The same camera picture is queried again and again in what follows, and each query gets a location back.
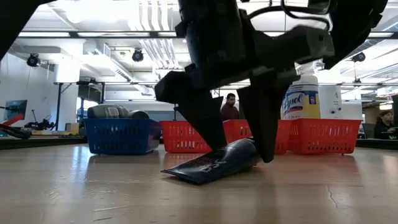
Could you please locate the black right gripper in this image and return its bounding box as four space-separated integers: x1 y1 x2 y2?
154 0 335 164

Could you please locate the dark blue squeeze tube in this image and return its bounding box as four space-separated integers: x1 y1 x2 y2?
160 138 262 185

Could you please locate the person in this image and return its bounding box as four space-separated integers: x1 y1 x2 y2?
372 110 398 141
220 92 241 122

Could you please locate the red plastic basket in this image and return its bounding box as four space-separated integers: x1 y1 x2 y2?
287 118 364 156
159 119 229 154
222 119 292 156

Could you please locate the white yellow wipes canister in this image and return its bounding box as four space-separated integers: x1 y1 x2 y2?
280 63 322 121

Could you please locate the black ceiling spotlight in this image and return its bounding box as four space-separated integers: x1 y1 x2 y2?
352 51 367 63
25 53 41 68
131 48 145 63

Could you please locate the blue plastic basket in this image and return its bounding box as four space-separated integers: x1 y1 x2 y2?
83 117 162 156

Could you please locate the dark background table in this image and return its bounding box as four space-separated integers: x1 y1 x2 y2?
0 134 88 151
355 138 398 151

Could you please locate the yellow box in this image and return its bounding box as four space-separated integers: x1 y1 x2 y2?
64 122 80 136

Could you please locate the overhead LED light bar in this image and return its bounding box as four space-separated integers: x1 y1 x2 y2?
17 30 398 40

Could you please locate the black background rig frame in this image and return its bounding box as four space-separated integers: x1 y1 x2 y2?
53 80 106 131

